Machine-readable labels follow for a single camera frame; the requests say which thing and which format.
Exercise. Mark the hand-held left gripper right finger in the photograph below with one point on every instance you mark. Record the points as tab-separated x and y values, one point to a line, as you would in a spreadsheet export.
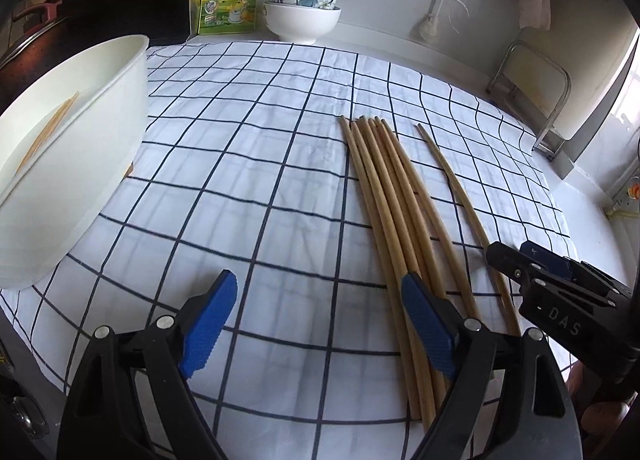
425	325

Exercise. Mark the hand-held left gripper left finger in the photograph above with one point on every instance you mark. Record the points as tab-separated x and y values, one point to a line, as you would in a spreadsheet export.
210	320

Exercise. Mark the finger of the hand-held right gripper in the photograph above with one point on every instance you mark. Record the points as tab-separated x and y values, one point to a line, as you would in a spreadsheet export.
542	257
502	258

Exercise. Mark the light brown chopstick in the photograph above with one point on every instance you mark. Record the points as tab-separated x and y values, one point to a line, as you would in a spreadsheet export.
460	190
50	130

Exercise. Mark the pile of wooden chopsticks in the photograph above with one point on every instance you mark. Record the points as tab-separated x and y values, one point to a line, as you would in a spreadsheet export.
395	220

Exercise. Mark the large white plastic basin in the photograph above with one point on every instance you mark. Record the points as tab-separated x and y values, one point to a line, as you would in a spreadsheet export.
75	180

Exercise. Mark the person's right hand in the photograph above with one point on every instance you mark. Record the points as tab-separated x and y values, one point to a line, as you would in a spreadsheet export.
607	415

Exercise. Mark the white black checked cloth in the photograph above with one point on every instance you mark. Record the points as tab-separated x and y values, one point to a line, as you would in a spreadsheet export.
250	190

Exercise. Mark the metal cutting board rack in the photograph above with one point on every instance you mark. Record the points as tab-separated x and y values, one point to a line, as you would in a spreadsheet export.
562	90

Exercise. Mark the cream cutting board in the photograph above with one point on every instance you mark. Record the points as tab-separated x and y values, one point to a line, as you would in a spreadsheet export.
530	80

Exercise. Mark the stove control knob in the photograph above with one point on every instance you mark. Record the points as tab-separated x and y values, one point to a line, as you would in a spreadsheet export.
25	415

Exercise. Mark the plain white ceramic bowl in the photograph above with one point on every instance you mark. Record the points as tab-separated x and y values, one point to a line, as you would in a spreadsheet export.
300	23

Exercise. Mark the blue patterned ceramic bowl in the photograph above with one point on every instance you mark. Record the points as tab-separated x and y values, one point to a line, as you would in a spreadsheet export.
320	1

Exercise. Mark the wall socket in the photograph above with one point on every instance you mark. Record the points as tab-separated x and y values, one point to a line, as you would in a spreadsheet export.
631	190

